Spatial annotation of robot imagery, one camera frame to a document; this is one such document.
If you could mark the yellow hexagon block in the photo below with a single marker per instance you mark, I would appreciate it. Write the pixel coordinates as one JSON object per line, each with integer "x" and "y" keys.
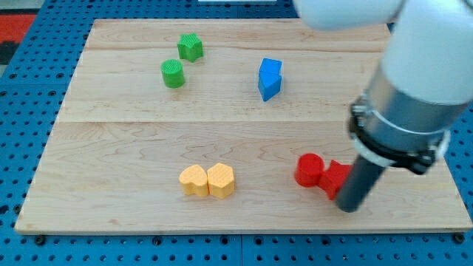
{"x": 221, "y": 180}

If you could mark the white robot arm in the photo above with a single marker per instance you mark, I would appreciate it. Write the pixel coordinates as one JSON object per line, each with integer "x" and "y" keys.
{"x": 421, "y": 86}

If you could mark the blue cube block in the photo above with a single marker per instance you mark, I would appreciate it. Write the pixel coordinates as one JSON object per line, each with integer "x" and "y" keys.
{"x": 271, "y": 66}

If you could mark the red star block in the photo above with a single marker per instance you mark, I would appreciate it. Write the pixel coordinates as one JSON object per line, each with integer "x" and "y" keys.
{"x": 333, "y": 178}

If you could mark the blue pentagon block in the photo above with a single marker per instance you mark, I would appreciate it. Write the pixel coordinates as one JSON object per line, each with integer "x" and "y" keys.
{"x": 269, "y": 85}

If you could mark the red cylinder block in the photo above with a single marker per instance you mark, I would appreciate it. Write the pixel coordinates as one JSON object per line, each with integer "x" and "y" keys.
{"x": 309, "y": 169}

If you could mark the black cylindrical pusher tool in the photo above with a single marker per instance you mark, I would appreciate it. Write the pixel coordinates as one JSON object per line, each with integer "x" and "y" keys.
{"x": 359, "y": 182}

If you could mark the yellow heart block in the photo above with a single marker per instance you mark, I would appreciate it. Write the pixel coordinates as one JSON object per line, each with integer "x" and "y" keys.
{"x": 194, "y": 180}

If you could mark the wooden board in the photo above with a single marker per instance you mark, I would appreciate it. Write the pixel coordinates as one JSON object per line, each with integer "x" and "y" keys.
{"x": 122, "y": 137}

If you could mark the green star block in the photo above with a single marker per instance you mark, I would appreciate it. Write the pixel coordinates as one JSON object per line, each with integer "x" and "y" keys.
{"x": 190, "y": 47}

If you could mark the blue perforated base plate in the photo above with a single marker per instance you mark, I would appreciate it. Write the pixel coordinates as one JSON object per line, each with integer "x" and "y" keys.
{"x": 44, "y": 40}

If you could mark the green cylinder block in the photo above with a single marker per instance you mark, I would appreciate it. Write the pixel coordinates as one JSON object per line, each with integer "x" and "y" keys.
{"x": 172, "y": 73}

